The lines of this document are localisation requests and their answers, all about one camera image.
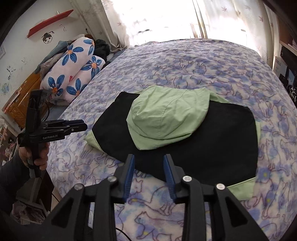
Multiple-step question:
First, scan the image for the green and black hooded jacket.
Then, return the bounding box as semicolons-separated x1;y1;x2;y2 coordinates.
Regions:
86;86;261;200

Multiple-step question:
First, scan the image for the grey clothes pile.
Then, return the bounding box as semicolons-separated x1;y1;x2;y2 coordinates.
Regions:
34;41;69;74

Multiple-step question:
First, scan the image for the black clothes pile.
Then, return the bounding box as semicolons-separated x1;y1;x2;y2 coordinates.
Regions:
93;39;110;62

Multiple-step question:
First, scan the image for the person left hand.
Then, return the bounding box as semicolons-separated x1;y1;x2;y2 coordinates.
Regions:
19;143;50;171

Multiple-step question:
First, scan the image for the orange wooden headboard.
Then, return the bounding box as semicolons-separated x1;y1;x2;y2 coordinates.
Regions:
1;73;41;129

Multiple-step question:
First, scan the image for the small flower print pillow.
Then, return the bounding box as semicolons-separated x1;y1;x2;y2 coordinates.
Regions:
61;55;106;105

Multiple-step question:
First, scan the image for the large flower print pillow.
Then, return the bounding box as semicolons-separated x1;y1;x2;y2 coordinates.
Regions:
40;37;95;99

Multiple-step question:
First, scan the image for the white leaf print curtain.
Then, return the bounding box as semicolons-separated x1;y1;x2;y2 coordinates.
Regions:
71;1;279;66

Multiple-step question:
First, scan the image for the black white patterned cloth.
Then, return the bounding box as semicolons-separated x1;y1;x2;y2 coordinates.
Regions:
286;85;297;102

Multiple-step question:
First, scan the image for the purple cat print blanket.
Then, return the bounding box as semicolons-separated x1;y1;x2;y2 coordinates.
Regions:
47;39;296;240

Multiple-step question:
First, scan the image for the white cardboard box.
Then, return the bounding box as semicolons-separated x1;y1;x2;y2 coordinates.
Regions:
273;56;288;78

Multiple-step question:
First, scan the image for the light wooden shelf unit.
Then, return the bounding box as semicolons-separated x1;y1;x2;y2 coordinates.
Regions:
273;16;296;89

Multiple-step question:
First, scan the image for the cartoon face wall sticker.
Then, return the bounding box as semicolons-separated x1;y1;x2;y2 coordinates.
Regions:
42;31;54;44

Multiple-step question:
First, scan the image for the red wall shelf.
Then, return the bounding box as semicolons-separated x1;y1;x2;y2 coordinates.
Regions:
27;9;74;38

